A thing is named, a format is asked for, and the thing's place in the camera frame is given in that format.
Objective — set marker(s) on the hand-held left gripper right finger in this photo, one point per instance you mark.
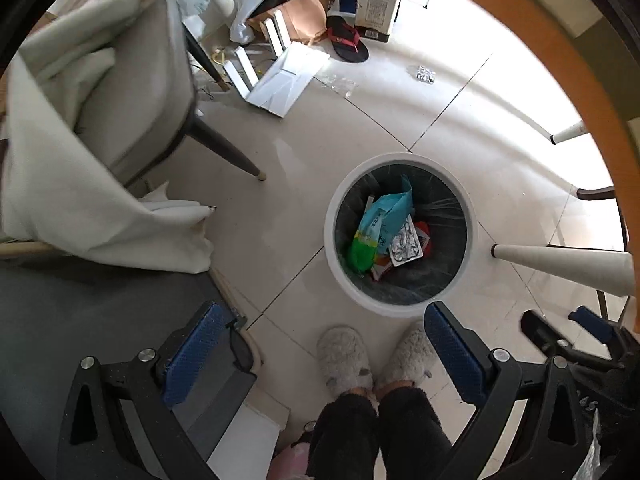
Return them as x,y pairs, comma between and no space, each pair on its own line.
452,350

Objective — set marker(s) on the brown plastic chair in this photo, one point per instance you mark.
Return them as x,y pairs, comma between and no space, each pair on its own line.
597,193

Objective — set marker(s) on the white round trash bin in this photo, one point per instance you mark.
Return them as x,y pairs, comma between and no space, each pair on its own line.
331,240

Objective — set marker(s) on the person's leg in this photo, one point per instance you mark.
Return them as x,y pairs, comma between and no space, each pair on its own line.
345,435
415,435

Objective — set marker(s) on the black red flip-flop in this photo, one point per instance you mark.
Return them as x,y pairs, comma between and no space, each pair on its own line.
347,37

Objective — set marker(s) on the white foam strip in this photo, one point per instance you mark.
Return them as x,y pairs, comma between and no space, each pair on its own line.
242,71
277,35

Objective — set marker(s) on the pink cloth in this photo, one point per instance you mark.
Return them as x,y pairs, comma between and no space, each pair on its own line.
289,462

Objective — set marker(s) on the grey fluffy slipper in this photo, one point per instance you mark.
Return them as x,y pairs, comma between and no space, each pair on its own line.
405,355
345,355

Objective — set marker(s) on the person's left leg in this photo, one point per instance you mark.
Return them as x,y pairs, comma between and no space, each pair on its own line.
345,435

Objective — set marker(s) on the grey fluffy left slipper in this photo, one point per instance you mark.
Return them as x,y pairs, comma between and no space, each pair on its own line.
345,355

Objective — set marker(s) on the person's right leg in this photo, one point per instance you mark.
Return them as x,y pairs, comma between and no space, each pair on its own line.
415,435

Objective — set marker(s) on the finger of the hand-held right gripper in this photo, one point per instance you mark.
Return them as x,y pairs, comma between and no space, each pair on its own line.
590,317
537,327

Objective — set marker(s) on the table with brown cloth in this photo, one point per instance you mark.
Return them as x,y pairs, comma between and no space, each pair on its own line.
607,110

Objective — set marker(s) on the white table leg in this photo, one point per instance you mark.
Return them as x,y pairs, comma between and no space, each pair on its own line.
567,132
560,262

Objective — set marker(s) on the red snack wrapper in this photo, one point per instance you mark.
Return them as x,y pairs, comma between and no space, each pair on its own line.
424,232

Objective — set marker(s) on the white board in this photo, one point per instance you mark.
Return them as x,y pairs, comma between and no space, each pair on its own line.
250,435

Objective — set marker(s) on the dark printed box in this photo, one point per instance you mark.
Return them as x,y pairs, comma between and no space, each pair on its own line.
380,5

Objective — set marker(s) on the blue green plastic bag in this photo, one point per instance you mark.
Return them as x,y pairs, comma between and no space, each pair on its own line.
382,217

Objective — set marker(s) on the beige upholstered chair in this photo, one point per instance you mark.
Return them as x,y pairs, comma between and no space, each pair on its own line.
135,110

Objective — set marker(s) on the silver blister pack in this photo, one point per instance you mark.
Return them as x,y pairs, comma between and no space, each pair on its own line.
406,245
425,74

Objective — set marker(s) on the grey chair with white cloth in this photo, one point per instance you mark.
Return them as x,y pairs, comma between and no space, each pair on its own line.
60,175

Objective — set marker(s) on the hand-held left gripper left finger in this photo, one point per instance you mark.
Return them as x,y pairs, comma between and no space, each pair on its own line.
192,355

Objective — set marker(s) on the brown cardboard box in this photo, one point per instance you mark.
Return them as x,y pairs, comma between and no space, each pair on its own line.
305,15

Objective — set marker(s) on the clear plastic film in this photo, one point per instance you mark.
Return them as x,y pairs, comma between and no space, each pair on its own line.
340,84

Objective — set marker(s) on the white flat carton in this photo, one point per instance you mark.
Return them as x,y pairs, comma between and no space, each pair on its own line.
285,77

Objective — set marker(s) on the grey fluffy right slipper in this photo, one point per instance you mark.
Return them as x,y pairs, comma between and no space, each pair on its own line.
405,355

